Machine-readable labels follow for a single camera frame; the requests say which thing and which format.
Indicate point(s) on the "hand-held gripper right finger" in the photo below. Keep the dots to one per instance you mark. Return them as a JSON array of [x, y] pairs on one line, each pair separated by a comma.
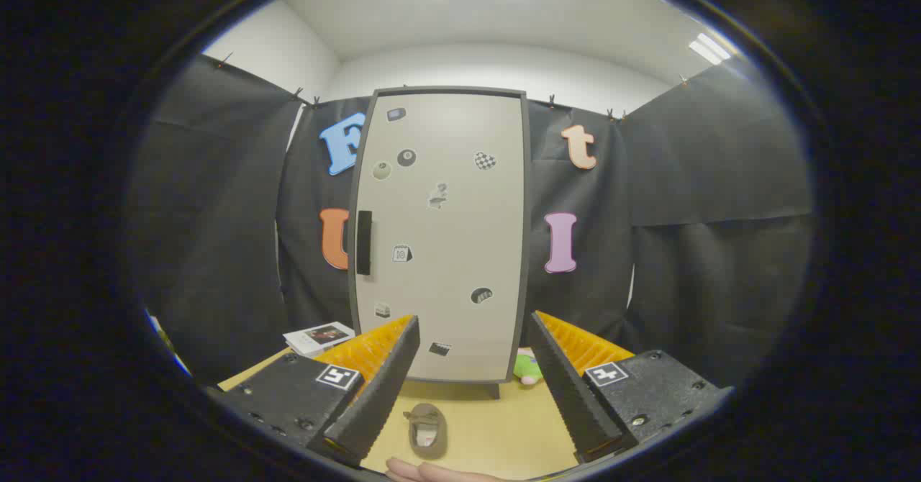
[[568, 396]]

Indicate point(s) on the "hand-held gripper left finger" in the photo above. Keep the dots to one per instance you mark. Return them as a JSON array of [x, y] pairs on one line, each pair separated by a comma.
[[381, 396]]

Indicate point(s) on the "brown fuzzy shoe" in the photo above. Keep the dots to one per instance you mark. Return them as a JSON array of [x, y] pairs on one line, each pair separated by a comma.
[[424, 446]]

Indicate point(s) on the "grey shoe cabinet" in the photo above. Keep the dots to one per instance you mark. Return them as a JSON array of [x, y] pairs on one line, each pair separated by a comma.
[[527, 252]]

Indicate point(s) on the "beige shoe cabinet door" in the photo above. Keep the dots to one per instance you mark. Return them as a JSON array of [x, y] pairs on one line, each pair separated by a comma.
[[446, 252]]

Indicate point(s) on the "pink green plush toy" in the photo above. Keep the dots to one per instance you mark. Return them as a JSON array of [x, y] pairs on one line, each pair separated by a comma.
[[529, 370]]

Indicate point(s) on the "white book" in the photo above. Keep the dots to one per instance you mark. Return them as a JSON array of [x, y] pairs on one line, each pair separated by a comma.
[[316, 338]]

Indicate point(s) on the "black backdrop cloth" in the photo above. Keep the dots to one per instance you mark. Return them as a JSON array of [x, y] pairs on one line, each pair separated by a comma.
[[705, 216]]

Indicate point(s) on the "small ceiling light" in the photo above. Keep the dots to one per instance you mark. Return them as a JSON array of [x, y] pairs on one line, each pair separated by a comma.
[[709, 49]]

